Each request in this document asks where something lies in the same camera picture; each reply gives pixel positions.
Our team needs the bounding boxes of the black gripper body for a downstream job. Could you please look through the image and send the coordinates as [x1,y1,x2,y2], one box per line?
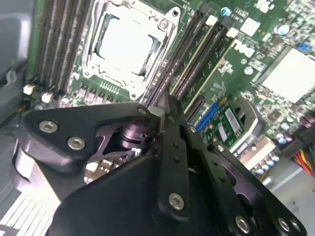
[53,154,231,236]

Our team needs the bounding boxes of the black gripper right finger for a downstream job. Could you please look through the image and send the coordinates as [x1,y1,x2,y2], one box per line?
[166,94,308,236]

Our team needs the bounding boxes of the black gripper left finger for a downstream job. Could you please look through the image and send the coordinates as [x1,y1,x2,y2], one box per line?
[14,101,190,219]

